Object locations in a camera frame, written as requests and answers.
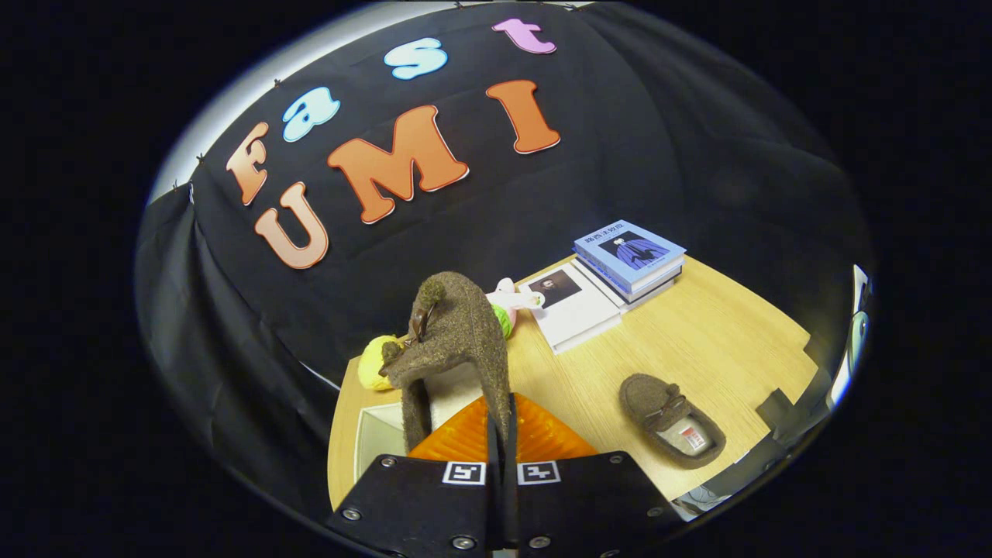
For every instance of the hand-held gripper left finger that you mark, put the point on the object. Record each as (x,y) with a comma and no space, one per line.
(493,504)

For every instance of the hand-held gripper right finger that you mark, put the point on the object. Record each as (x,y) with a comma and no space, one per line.
(513,504)

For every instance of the grey storage box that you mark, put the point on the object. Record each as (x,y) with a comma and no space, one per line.
(380,438)

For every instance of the brown fuzzy shoe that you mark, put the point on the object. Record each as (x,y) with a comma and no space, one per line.
(647,395)
(457,325)

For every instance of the yellow plush toy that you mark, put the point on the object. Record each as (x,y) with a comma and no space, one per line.
(372,364)

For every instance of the white book with portrait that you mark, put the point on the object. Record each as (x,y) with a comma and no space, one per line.
(577,318)

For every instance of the green and pink plush toy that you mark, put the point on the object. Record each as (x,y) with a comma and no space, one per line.
(508,298)

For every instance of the dark cover book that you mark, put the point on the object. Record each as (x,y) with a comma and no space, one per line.
(659,282)

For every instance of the blue cover book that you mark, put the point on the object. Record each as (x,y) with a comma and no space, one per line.
(643,263)

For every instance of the large black table clamp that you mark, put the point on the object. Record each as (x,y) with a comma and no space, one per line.
(777,405)

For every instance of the small black table clamp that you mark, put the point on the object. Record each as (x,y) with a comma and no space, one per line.
(818,347)

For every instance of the white device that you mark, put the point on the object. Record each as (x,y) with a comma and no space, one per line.
(859,333)

